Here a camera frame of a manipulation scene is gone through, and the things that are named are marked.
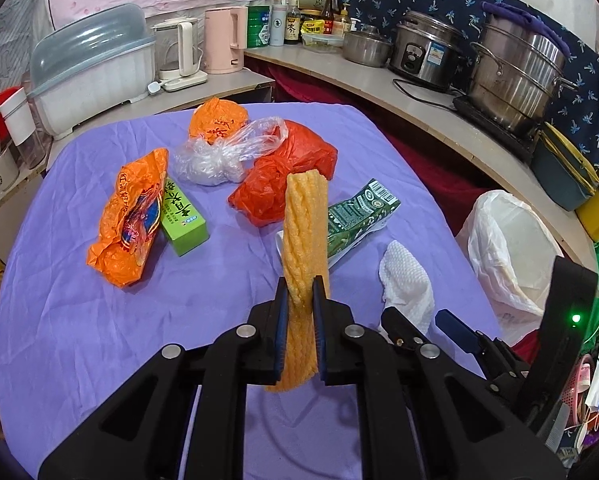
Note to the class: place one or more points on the yellowish bottle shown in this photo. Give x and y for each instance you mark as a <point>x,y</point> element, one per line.
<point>343,22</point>

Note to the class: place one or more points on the white plastic bin liner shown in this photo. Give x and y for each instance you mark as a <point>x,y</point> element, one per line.
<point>484,220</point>

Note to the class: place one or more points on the large steel steamer pot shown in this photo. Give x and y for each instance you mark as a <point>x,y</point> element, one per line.
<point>519,80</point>

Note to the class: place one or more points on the orange bag with red print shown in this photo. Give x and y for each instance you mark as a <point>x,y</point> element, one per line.
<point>217,120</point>

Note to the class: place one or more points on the purple cloth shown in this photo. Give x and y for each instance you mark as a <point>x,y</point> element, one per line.
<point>529,22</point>

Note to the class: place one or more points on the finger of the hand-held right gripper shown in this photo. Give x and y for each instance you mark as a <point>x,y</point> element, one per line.
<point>457,332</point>
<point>399,327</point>

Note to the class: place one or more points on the orange bag with blue print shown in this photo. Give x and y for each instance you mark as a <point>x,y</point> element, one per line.
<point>129,220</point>

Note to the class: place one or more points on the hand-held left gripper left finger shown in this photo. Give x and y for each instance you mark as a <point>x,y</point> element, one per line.
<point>281,330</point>

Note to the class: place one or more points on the green rectangular box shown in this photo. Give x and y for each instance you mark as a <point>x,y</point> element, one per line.
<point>184,215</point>

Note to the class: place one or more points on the small steel pot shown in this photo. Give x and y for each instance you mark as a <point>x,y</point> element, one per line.
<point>367,50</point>

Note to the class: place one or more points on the white lidded container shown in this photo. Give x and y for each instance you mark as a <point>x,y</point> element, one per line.
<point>21,120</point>

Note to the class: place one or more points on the white power plug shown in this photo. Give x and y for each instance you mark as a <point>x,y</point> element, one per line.
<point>155,87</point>

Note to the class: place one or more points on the dark sauce bottle white label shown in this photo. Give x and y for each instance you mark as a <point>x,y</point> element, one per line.
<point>292,25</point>

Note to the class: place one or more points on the clear plastic bag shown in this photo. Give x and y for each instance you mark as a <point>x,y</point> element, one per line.
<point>214,162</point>

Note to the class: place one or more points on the cream plastic trash bin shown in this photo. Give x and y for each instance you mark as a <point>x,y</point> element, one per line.
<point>519,287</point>

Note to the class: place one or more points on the white glass kettle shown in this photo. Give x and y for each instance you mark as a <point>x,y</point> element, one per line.
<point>179,55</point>

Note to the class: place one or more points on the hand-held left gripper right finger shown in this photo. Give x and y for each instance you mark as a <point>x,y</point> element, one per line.
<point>319,330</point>

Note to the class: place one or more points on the steel rice cooker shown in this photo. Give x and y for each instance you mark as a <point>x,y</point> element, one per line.
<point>427,52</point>

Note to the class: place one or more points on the grey countertop board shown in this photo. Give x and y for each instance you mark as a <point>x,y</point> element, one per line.
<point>379,90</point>

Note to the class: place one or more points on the white dish rack grey lid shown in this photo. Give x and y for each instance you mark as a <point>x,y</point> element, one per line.
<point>89,85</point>

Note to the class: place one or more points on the pink plastic basket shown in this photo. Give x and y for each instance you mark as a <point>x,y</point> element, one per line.
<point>579,377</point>

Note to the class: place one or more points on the orange foam net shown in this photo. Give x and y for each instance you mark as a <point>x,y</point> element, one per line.
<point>304,240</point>

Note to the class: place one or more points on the purple blanket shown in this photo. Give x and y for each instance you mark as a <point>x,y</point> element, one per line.
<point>194,300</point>

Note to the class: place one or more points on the pink electric kettle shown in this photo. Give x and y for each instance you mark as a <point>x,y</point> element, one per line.
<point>222,42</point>

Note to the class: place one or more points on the green tin can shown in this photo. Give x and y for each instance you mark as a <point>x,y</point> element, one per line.
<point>258,27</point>

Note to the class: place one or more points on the yellow packet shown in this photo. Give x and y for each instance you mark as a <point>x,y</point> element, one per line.
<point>313,27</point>

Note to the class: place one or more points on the white paper towel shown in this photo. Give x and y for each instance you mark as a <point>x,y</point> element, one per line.
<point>407,280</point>

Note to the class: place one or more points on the green milk carton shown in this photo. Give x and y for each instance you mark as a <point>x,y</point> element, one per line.
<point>354,220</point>

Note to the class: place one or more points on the clear food container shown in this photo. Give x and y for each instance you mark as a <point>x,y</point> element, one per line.
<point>322,44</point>

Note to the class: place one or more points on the red-orange plastic bag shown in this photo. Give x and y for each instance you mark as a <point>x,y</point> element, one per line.
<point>284,180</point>

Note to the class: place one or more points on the black induction cooktop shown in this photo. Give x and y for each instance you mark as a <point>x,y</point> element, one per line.
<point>494,127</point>

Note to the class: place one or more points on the yellow blue plastic basin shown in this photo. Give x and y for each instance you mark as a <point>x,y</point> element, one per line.
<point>579,152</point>
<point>587,180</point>

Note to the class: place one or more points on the grey translucent plastic sheet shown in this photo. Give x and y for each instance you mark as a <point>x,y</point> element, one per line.
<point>9,35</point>

